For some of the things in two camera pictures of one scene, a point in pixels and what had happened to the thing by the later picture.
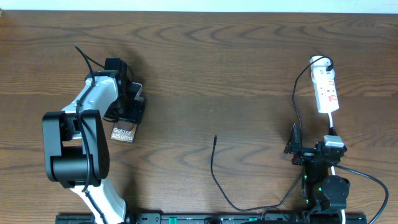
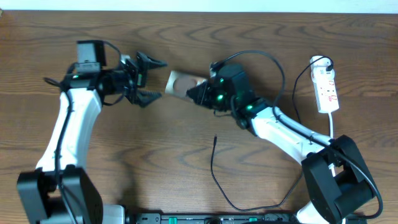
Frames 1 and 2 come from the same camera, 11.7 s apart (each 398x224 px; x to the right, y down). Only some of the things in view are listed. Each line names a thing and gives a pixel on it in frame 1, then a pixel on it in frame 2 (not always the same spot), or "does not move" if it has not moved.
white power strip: x=326 y=94 does not move
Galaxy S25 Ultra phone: x=124 y=131 → x=178 y=83
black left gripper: x=134 y=116 → x=140 y=73
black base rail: x=211 y=218 does not move
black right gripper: x=303 y=155 → x=204 y=89
